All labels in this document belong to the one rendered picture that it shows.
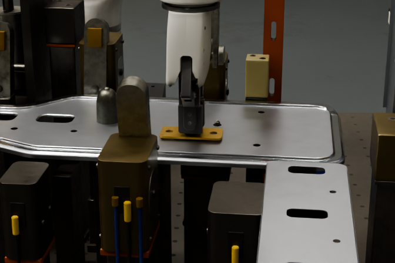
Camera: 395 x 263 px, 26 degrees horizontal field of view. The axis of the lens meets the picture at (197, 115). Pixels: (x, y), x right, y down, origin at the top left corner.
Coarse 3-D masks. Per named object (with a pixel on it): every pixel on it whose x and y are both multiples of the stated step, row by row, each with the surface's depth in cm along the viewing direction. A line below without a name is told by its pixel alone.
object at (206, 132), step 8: (168, 128) 117; (176, 128) 117; (208, 128) 117; (216, 128) 117; (160, 136) 114; (168, 136) 114; (176, 136) 114; (184, 136) 114; (192, 136) 114; (200, 136) 114; (208, 136) 114; (216, 136) 114
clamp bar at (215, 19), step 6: (216, 12) 129; (216, 18) 129; (216, 24) 129; (216, 30) 129; (216, 36) 130; (216, 42) 130; (216, 48) 130; (216, 54) 130; (216, 60) 130; (216, 66) 130
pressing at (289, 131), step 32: (64, 96) 131; (96, 96) 131; (0, 128) 119; (32, 128) 119; (64, 128) 119; (96, 128) 119; (160, 128) 119; (224, 128) 119; (256, 128) 119; (288, 128) 119; (320, 128) 119; (96, 160) 111; (160, 160) 110; (192, 160) 109; (224, 160) 109; (256, 160) 109; (288, 160) 109; (320, 160) 109
